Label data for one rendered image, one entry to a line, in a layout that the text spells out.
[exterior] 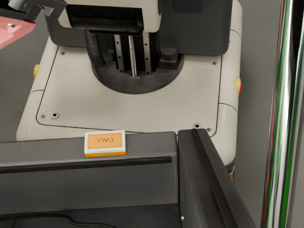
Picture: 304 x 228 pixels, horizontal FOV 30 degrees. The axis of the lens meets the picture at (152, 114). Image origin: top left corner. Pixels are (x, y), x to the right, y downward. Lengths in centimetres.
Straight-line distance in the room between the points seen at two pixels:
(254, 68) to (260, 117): 22
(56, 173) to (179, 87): 96
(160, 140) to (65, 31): 103
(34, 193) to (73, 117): 84
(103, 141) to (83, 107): 92
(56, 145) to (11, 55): 150
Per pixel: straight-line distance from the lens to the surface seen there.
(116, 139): 70
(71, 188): 76
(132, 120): 157
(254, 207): 175
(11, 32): 43
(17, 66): 217
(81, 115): 160
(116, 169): 72
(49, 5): 41
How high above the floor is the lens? 153
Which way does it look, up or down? 52 degrees down
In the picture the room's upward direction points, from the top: 4 degrees counter-clockwise
